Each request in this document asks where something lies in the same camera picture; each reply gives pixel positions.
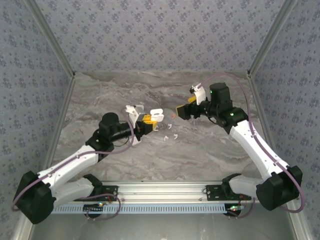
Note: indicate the grey metal base plate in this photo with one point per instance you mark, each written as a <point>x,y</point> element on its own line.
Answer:
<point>162,227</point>

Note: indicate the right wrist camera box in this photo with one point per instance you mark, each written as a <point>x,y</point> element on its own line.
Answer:
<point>200,96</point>

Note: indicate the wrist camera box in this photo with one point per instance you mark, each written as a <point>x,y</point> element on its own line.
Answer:
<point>200,96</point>
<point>131,109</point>

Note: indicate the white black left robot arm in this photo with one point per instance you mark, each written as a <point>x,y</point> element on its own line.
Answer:
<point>70,165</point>

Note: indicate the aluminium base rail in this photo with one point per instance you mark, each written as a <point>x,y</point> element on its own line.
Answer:
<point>162,191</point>

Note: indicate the small circuit board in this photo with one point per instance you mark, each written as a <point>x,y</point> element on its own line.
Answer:
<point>93,208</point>
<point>235,209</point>

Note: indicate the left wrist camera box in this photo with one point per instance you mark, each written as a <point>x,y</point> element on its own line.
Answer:
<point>131,109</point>

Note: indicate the aluminium side rail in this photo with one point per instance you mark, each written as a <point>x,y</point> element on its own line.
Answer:
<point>265,125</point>
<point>60,125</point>

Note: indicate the aluminium frame post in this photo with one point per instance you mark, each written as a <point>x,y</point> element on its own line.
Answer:
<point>52,37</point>
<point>270,37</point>

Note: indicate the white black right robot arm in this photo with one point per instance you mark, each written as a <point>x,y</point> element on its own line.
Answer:
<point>250,145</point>

